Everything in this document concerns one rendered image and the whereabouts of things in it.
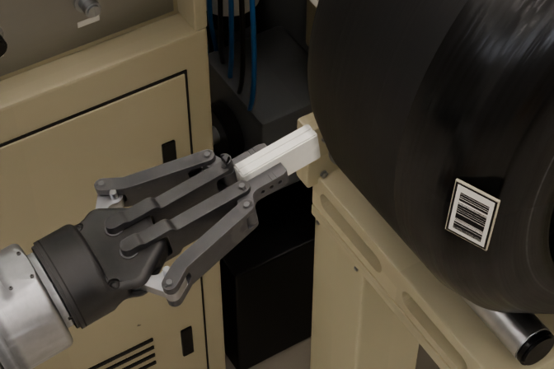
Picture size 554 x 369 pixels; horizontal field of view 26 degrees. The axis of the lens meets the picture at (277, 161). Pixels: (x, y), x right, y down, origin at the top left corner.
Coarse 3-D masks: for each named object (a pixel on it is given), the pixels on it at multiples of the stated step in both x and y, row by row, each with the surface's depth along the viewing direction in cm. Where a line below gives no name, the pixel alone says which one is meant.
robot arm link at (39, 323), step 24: (0, 264) 88; (24, 264) 87; (0, 288) 86; (24, 288) 86; (48, 288) 88; (0, 312) 85; (24, 312) 86; (48, 312) 86; (0, 336) 85; (24, 336) 86; (48, 336) 87; (0, 360) 86; (24, 360) 87
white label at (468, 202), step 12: (456, 180) 96; (456, 192) 97; (468, 192) 96; (480, 192) 95; (456, 204) 98; (468, 204) 97; (480, 204) 96; (492, 204) 95; (456, 216) 98; (468, 216) 98; (480, 216) 97; (492, 216) 96; (456, 228) 99; (468, 228) 98; (480, 228) 98; (492, 228) 97; (468, 240) 99; (480, 240) 98
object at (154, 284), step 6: (162, 270) 89; (156, 276) 90; (162, 276) 90; (150, 282) 89; (156, 282) 89; (186, 282) 90; (138, 288) 90; (144, 288) 90; (150, 288) 89; (156, 288) 89; (180, 288) 89; (156, 294) 90; (162, 294) 89; (174, 294) 88; (180, 294) 89; (168, 300) 89; (174, 300) 89
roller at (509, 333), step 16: (496, 320) 123; (512, 320) 122; (528, 320) 122; (496, 336) 124; (512, 336) 122; (528, 336) 121; (544, 336) 121; (512, 352) 122; (528, 352) 121; (544, 352) 123
